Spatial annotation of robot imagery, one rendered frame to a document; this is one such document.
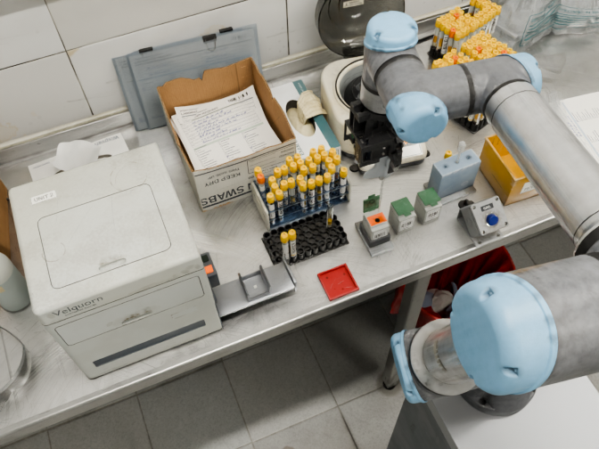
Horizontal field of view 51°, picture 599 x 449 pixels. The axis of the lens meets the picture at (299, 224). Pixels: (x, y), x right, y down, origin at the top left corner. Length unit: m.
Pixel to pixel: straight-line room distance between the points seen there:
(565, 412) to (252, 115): 0.94
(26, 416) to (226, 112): 0.80
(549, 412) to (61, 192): 0.96
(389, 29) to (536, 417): 0.73
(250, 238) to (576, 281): 0.90
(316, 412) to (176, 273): 1.17
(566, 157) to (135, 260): 0.67
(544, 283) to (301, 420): 1.59
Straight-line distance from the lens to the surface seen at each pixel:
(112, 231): 1.12
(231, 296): 1.31
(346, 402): 2.18
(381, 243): 1.40
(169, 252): 1.08
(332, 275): 1.37
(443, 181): 1.43
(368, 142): 1.09
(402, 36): 0.94
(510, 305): 0.62
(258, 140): 1.51
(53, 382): 1.37
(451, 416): 1.23
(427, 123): 0.89
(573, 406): 1.30
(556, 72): 1.86
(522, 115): 0.87
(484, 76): 0.93
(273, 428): 2.16
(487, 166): 1.54
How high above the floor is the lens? 2.07
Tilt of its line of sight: 57 degrees down
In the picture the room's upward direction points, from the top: 2 degrees counter-clockwise
